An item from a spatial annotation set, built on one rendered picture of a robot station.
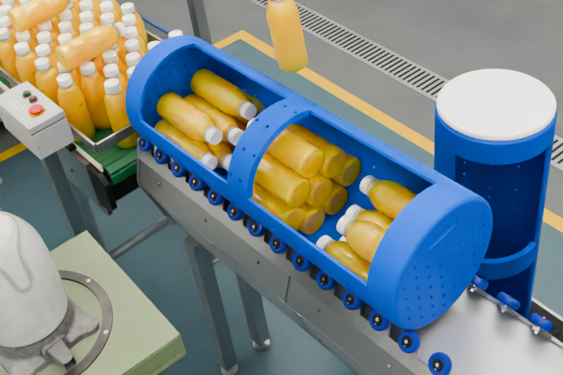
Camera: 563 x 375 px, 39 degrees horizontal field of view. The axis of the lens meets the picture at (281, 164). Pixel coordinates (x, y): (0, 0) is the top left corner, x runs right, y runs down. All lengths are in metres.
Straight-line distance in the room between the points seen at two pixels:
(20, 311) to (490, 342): 0.86
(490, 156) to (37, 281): 1.04
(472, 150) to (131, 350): 0.90
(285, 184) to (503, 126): 0.56
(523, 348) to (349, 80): 2.44
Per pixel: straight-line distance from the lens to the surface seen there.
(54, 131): 2.07
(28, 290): 1.42
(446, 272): 1.53
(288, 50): 1.72
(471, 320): 1.65
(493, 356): 1.60
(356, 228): 1.53
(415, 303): 1.50
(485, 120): 1.92
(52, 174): 2.23
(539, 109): 1.97
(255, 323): 2.66
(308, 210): 1.72
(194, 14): 2.52
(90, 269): 1.66
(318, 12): 4.42
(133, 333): 1.53
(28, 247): 1.40
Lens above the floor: 2.22
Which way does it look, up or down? 40 degrees down
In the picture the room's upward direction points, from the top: 9 degrees counter-clockwise
